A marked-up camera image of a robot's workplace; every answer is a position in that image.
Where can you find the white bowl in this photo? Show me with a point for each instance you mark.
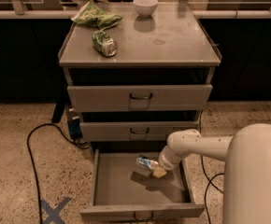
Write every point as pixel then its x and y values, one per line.
pixel 145 8

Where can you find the green chip bag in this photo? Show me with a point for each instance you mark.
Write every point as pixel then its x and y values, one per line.
pixel 93 16

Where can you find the blue power adapter box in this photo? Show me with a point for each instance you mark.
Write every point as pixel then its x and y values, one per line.
pixel 73 123

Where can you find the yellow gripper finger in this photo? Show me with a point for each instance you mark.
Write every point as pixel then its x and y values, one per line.
pixel 159 172

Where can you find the dark counter cabinets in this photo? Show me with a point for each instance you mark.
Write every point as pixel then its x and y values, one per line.
pixel 30 53

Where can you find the grey drawer cabinet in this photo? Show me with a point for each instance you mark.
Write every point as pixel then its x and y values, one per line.
pixel 168 48

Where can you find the grey open bottom drawer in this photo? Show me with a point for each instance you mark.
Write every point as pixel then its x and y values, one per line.
pixel 125 192

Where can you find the silver blue redbull can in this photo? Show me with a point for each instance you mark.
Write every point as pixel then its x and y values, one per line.
pixel 146 163

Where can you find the blue tape cross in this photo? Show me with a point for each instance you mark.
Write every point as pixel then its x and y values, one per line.
pixel 54 213

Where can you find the grey middle drawer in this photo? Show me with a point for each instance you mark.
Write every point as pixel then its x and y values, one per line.
pixel 132 131

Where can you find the grey top drawer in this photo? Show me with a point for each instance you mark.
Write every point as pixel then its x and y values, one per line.
pixel 139 98

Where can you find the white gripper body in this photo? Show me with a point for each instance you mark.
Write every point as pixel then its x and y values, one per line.
pixel 164 162

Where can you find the green soda can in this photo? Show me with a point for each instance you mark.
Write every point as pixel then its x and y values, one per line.
pixel 104 43

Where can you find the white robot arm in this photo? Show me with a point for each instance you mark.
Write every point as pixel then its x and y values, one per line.
pixel 247 172

